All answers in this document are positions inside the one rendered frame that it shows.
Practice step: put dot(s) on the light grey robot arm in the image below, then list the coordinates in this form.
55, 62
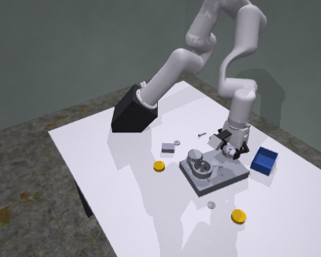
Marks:
250, 23

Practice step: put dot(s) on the grey gear with red arrow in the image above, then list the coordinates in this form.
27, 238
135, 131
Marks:
228, 151

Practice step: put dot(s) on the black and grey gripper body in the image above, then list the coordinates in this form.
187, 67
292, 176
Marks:
237, 134

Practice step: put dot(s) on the yellow short cylinder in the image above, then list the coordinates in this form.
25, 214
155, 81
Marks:
159, 166
238, 216

